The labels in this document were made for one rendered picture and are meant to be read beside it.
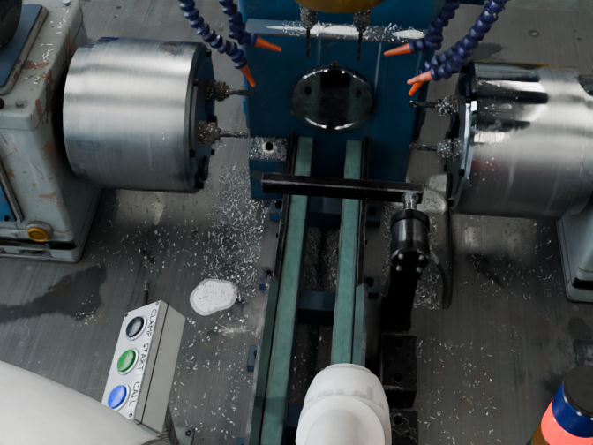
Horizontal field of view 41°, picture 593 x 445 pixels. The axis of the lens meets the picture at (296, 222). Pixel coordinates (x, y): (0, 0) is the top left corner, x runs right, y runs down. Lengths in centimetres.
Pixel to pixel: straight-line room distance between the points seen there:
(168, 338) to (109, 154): 35
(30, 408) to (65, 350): 94
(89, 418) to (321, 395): 56
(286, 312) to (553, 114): 50
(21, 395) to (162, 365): 59
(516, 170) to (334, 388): 46
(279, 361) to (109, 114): 45
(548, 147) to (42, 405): 93
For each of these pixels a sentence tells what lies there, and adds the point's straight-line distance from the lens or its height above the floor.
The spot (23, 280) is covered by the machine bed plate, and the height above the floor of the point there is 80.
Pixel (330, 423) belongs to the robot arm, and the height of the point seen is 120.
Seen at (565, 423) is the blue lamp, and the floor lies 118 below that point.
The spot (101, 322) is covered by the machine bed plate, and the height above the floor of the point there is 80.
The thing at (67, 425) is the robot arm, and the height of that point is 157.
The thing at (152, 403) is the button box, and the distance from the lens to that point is 101.
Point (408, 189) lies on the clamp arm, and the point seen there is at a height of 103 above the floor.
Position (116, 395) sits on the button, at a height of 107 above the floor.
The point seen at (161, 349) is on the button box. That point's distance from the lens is 104.
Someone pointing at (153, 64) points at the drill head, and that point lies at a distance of 127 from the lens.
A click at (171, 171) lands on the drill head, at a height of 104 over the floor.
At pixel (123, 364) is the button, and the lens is 104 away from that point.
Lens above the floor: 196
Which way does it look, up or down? 51 degrees down
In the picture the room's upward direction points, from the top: 1 degrees clockwise
